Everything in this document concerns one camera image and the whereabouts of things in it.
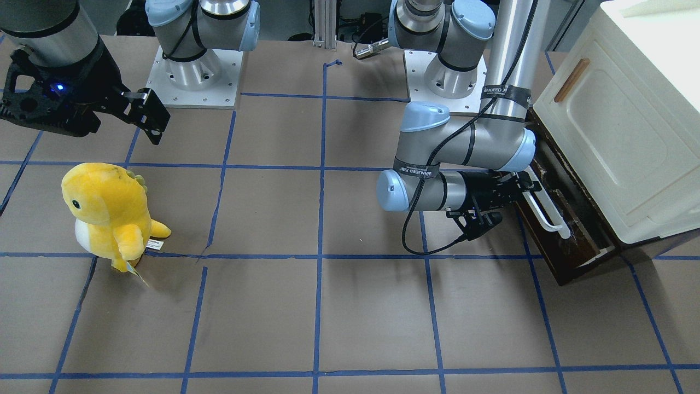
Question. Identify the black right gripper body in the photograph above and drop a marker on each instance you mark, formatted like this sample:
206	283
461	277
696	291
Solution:
100	82

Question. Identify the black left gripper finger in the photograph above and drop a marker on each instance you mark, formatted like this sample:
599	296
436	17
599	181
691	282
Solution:
519	184

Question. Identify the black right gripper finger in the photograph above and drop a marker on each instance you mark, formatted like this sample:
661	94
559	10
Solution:
148	113

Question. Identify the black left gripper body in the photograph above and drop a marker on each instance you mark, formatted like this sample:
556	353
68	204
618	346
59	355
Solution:
484	190

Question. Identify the white drawer handle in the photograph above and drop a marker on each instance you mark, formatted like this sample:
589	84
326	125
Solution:
545	211

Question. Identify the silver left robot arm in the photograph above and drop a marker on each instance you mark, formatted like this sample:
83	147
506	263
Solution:
463	144

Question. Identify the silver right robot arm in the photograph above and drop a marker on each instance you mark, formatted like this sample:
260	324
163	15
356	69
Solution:
61	33

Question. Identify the yellow plush dinosaur toy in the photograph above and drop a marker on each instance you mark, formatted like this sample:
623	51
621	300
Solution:
112	219

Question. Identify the cream white cabinet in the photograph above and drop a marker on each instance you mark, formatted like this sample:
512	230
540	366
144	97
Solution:
629	127

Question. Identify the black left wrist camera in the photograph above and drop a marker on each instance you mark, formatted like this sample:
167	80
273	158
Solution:
474	225

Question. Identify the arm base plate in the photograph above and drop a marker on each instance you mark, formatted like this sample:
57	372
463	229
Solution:
428	80
211	81

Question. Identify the wooden cabinet handle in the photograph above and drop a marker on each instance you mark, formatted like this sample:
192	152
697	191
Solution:
572	79

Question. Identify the aluminium frame post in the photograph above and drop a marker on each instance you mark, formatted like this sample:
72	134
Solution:
325	24

